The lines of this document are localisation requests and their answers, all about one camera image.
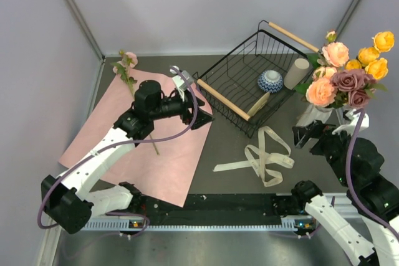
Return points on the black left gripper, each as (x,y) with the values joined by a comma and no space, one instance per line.
(202,117)

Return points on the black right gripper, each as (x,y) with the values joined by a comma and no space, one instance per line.
(300,134)

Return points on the cream ribbon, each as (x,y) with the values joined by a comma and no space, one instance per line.
(258,159)

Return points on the double pink rose stem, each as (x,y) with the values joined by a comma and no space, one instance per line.
(319,91)

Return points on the purple pink wrapping paper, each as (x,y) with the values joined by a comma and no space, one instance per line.
(164,171)

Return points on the mauve rose stem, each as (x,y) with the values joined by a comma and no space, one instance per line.
(354,88)

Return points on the single pink rose stem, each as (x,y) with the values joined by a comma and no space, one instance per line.
(332,54)

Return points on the small pink flower stem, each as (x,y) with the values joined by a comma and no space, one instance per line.
(122,68)

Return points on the yellow flower stem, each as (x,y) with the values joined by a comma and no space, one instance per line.
(370,60)

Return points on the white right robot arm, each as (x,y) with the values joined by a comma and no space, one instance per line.
(356,165)

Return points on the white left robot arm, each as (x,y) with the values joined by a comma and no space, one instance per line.
(80,179)

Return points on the white ribbed vase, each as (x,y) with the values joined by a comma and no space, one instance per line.
(314,113)

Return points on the wooden spatula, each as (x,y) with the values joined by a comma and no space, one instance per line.
(259,104)

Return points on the blue white patterned bowl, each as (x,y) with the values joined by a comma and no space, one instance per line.
(270,81)

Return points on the beige cylindrical cup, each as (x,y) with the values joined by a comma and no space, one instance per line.
(298,70)

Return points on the near wooden basket handle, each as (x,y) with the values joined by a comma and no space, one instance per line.
(223,100)

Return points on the wooden basket handle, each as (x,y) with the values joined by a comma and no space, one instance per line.
(223,100)
(293,37)

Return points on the black wire basket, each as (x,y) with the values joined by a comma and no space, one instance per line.
(235,75)

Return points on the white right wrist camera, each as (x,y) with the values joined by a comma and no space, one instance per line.
(348,120)

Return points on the aluminium front rail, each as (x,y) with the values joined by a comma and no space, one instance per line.
(73,214)

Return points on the far wooden basket handle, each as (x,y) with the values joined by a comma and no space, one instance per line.
(293,37)

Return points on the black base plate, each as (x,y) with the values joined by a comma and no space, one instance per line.
(221,210)

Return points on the aluminium corner post right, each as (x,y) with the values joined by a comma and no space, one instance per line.
(352,10)

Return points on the aluminium corner post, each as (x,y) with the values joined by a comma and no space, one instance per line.
(352,10)
(79,18)

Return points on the aluminium corner post left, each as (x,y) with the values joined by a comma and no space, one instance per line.
(79,18)

